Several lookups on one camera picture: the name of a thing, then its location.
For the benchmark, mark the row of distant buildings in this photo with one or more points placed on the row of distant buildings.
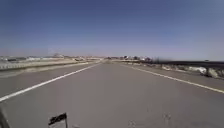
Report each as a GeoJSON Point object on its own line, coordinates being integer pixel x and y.
{"type": "Point", "coordinates": [100, 58]}

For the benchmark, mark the robot's own part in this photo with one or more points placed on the robot's own part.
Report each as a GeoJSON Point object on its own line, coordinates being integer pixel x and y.
{"type": "Point", "coordinates": [58, 119]}

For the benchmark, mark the pale concrete barrier wall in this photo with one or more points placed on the pale concrete barrier wall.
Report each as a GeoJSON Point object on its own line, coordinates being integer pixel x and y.
{"type": "Point", "coordinates": [30, 64]}

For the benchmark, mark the dark guard rail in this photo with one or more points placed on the dark guard rail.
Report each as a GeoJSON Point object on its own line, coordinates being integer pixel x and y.
{"type": "Point", "coordinates": [196, 63]}

